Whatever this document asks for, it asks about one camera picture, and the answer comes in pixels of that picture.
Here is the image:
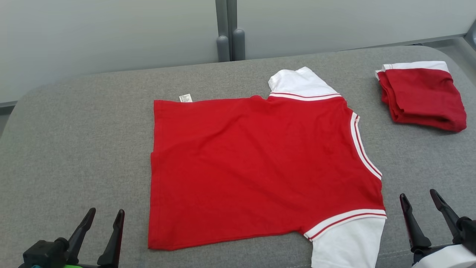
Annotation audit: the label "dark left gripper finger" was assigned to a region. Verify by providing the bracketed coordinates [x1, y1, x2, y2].
[97, 209, 125, 268]
[67, 208, 97, 265]

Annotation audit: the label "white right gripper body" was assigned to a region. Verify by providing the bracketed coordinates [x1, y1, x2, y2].
[411, 243, 476, 268]

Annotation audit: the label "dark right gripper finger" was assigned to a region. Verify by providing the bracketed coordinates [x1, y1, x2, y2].
[400, 194, 432, 254]
[430, 189, 465, 245]

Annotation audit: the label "red shorts with white waistband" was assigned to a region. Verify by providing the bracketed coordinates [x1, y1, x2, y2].
[375, 61, 467, 133]

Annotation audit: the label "red t-shirt with white sleeves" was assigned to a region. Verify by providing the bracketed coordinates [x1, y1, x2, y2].
[148, 67, 387, 268]

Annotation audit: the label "grey partition base rail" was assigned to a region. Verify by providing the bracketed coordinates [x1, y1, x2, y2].
[335, 33, 470, 52]

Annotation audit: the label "grey partition post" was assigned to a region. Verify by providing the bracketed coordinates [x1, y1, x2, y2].
[216, 0, 231, 63]
[228, 0, 246, 61]

